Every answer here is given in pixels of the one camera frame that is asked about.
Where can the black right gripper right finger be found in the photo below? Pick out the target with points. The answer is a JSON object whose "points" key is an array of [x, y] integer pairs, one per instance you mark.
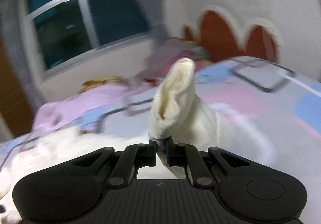
{"points": [[188, 157]]}

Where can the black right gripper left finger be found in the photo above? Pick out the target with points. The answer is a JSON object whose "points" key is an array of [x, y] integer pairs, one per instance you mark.
{"points": [[130, 161]]}

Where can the white padded down jacket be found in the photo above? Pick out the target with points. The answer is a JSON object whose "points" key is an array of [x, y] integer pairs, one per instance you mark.
{"points": [[198, 115]]}

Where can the stack of folded clothes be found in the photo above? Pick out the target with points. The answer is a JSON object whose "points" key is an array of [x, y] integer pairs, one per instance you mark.
{"points": [[162, 59]]}

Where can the pink blanket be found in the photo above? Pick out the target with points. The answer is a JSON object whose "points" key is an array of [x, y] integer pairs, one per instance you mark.
{"points": [[54, 115]]}

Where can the yellow orange plush toy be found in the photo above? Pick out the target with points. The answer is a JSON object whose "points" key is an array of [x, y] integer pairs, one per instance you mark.
{"points": [[94, 83]]}

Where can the patterned grey blue bedsheet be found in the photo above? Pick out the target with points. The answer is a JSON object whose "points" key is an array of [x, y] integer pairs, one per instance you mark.
{"points": [[263, 112]]}

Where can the red heart-shaped headboard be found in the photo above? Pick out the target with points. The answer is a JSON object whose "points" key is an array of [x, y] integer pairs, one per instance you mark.
{"points": [[222, 36]]}

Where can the aluminium frame window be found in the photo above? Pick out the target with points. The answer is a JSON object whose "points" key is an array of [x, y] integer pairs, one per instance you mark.
{"points": [[68, 31]]}

